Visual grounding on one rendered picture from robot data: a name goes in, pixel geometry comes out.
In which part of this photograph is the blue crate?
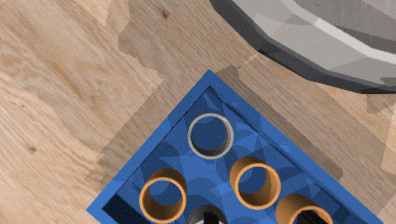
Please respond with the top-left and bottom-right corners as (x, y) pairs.
(86, 69), (384, 224)

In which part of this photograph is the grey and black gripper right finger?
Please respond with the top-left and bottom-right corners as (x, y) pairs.
(297, 210), (328, 224)

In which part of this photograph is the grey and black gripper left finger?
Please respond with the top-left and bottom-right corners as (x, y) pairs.
(203, 212), (219, 224)

